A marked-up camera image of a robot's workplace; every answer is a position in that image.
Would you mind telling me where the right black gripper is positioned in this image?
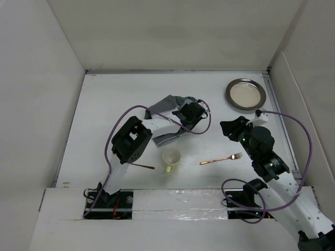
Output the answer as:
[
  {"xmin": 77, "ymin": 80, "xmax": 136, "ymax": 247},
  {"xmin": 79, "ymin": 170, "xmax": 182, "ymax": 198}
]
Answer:
[{"xmin": 220, "ymin": 115, "xmax": 258, "ymax": 161}]

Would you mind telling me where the grey cloth placemat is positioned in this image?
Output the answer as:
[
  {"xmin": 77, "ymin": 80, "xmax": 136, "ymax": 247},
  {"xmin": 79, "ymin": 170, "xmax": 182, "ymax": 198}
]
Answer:
[{"xmin": 142, "ymin": 95, "xmax": 197, "ymax": 147}]

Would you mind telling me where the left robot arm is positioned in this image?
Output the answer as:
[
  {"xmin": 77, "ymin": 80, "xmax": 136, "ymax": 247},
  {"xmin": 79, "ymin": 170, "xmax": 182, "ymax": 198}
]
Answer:
[{"xmin": 97, "ymin": 99, "xmax": 211, "ymax": 208}]

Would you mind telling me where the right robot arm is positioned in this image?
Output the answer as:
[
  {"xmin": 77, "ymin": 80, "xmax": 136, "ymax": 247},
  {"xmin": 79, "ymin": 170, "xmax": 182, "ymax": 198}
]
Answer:
[{"xmin": 220, "ymin": 116, "xmax": 334, "ymax": 250}]

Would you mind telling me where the copper fork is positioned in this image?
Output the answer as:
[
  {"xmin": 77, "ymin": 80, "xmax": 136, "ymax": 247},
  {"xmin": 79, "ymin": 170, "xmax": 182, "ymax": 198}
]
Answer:
[{"xmin": 199, "ymin": 153, "xmax": 243, "ymax": 165}]

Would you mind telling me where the round metal plate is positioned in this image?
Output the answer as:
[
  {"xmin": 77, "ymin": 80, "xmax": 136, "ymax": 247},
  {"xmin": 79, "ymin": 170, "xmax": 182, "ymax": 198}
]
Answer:
[{"xmin": 226, "ymin": 78, "xmax": 267, "ymax": 110}]

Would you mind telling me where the yellow mug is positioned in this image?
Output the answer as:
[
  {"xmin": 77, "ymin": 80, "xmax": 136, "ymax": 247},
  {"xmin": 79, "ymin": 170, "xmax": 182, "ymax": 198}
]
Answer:
[{"xmin": 162, "ymin": 147, "xmax": 182, "ymax": 174}]

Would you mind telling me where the copper spoon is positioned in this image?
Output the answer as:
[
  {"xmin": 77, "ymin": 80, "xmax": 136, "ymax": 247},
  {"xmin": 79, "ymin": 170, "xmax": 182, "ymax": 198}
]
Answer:
[{"xmin": 131, "ymin": 163, "xmax": 155, "ymax": 169}]

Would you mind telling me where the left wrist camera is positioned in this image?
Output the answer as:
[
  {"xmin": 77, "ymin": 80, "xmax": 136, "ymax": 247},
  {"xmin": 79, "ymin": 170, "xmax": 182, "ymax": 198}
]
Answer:
[{"xmin": 197, "ymin": 99, "xmax": 211, "ymax": 116}]

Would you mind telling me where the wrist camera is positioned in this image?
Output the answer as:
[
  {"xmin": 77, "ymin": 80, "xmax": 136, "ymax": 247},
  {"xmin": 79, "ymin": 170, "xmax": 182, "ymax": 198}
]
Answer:
[
  {"xmin": 197, "ymin": 99, "xmax": 211, "ymax": 116},
  {"xmin": 246, "ymin": 109, "xmax": 269, "ymax": 127}
]

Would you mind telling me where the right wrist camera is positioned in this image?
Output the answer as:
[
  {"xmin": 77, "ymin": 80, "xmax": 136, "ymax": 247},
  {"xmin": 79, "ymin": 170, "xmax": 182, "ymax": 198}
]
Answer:
[{"xmin": 246, "ymin": 109, "xmax": 269, "ymax": 127}]

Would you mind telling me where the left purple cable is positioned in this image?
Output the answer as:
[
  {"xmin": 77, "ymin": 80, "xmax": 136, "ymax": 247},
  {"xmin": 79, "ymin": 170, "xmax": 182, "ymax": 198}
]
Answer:
[{"xmin": 83, "ymin": 99, "xmax": 211, "ymax": 218}]

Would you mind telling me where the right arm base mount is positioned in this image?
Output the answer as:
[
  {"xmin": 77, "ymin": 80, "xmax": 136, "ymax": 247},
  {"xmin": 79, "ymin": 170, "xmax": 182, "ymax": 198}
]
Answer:
[{"xmin": 221, "ymin": 178, "xmax": 273, "ymax": 224}]

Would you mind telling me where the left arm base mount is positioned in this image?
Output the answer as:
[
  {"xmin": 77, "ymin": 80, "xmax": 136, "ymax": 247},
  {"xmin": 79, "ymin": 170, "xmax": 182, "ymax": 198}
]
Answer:
[{"xmin": 83, "ymin": 183, "xmax": 133, "ymax": 220}]

